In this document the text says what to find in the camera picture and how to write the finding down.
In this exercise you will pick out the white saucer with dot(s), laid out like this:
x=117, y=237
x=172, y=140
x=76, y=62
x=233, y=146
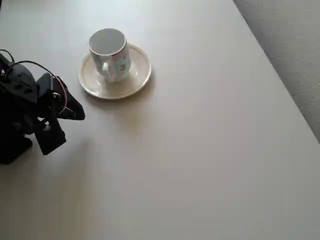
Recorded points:
x=140, y=72

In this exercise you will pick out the white patterned mug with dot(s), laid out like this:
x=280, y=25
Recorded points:
x=107, y=41

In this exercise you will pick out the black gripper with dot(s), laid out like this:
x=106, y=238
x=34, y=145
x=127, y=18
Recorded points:
x=51, y=125

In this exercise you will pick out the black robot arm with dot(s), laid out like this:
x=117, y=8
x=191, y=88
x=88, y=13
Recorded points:
x=17, y=105

